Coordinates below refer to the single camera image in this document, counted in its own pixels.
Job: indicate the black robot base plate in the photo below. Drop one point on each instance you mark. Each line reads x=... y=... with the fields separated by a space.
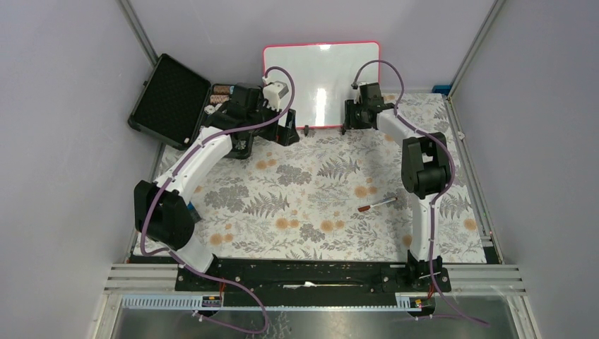
x=379 y=276

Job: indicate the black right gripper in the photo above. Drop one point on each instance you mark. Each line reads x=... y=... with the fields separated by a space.
x=349 y=121

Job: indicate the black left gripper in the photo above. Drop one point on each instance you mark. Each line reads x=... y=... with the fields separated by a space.
x=285 y=135

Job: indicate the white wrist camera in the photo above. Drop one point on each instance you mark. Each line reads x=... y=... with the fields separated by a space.
x=356 y=86
x=274 y=91

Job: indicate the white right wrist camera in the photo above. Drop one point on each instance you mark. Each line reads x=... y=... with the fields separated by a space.
x=356 y=86

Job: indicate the black poker chip case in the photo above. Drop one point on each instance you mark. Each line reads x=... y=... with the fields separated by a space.
x=173 y=103

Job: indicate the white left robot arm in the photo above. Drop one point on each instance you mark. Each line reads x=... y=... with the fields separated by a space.
x=161 y=206

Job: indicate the pink framed whiteboard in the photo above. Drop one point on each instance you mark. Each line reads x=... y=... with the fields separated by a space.
x=322 y=74

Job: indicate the blue corner bracket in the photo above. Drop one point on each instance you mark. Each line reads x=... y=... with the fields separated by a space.
x=442 y=89

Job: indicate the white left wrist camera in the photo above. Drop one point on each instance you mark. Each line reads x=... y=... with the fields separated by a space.
x=274 y=91

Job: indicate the red capped marker pen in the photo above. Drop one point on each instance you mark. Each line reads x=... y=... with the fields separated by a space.
x=377 y=204

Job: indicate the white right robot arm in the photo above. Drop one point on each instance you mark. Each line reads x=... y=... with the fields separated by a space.
x=426 y=171

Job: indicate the grey lego baseplate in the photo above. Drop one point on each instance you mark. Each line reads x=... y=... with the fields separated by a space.
x=195 y=216

